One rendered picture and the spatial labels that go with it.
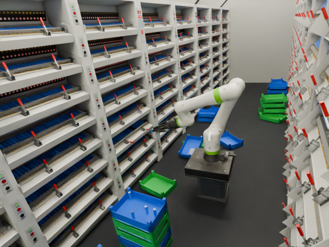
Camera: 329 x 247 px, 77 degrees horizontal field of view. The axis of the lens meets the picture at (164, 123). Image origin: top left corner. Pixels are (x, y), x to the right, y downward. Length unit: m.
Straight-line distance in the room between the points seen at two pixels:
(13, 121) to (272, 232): 1.73
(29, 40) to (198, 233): 1.60
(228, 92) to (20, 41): 1.23
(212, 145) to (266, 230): 0.69
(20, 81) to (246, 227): 1.69
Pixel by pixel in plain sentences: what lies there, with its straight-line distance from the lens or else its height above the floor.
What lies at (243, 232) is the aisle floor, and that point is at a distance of 1.74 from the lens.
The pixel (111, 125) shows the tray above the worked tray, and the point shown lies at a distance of 1.81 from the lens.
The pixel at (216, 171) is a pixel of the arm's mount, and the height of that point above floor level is 0.35.
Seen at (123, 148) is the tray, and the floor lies 0.47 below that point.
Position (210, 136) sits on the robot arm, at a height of 0.57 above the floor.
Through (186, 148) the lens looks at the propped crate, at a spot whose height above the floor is 0.05.
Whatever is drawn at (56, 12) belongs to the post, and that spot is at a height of 1.54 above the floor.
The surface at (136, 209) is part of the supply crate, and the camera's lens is 1.47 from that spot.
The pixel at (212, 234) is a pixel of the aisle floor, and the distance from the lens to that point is 1.71.
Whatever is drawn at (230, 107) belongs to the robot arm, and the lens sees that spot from 1.71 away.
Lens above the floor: 1.35
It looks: 24 degrees down
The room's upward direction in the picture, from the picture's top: 7 degrees counter-clockwise
